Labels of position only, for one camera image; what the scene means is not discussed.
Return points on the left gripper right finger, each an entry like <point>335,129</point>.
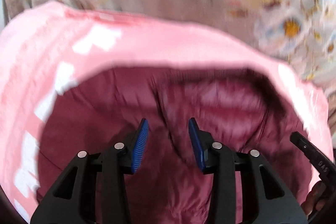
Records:
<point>265,197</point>

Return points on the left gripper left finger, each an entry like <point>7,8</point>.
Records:
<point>72,197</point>

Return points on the maroon puffer jacket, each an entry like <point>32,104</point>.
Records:
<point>239,107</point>

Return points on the right hand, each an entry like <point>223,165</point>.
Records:
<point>313,200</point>

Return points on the pink bow-print blanket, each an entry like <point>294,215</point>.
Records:
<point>53,48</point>

